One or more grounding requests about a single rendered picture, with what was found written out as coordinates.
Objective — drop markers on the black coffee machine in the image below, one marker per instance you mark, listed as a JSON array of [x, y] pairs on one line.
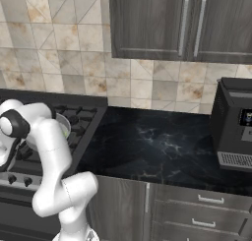
[[233, 127]]

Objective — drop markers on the silver pot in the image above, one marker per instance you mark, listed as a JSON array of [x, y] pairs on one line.
[[63, 124]]

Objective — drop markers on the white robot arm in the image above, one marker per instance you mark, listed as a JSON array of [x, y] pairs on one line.
[[52, 150]]

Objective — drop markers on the dark wood wall cupboard door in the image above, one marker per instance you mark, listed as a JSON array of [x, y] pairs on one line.
[[226, 25], [147, 22]]

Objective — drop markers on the dark wood base cupboard door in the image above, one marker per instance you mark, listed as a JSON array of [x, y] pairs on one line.
[[119, 209]]

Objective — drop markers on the black gas stove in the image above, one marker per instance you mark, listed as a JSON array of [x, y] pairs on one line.
[[83, 120]]

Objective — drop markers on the dark wood drawer front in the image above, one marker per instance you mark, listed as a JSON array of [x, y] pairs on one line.
[[193, 233], [203, 196], [200, 220]]

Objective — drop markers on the black stove knob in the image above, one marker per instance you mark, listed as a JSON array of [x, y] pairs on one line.
[[12, 178], [28, 181]]

